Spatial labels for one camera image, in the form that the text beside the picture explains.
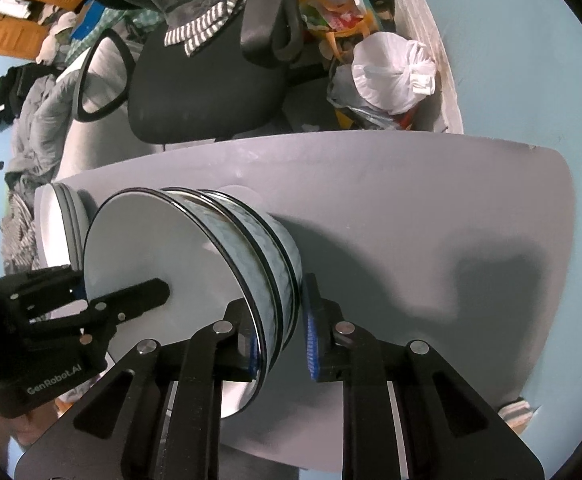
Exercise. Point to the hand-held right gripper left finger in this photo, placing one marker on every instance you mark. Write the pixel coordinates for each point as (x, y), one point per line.
(243, 360)

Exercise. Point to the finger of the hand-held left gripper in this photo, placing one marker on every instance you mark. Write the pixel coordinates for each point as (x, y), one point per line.
(46, 290)
(131, 300)

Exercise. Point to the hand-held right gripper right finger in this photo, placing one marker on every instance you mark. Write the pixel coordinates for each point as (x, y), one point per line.
(312, 340)

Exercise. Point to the white bowl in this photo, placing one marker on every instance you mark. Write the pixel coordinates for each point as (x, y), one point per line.
(241, 250)
(283, 255)
(171, 245)

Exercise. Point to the striped blanket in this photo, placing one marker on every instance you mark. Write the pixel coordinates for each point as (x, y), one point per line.
(18, 235)

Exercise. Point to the grey jacket on bed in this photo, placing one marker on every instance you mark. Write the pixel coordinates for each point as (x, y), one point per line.
(41, 130)

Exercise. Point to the black clothes pile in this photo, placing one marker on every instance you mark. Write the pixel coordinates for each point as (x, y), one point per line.
(11, 90)

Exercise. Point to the grey bed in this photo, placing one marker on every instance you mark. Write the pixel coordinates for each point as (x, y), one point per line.
(103, 75)

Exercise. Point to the black office chair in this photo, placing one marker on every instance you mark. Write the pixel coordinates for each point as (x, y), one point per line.
(206, 85)

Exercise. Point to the grey clothes pile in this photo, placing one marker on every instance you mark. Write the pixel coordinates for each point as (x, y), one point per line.
(56, 35)

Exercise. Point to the blue cardboard box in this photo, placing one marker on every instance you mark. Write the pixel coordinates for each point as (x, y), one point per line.
(83, 22)

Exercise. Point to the tied white plastic bag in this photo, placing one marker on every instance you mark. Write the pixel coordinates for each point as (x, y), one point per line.
(388, 72)

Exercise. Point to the green checked tablecloth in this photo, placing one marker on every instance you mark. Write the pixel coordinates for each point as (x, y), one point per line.
(136, 15)

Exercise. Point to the grey white striped cloth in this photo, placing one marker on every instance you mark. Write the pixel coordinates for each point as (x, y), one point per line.
(206, 22)

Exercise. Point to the yellow bag of packets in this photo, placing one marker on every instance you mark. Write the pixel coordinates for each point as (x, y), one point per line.
(331, 5)

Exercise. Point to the white ribbed panel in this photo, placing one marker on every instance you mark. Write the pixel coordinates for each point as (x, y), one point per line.
(421, 5)

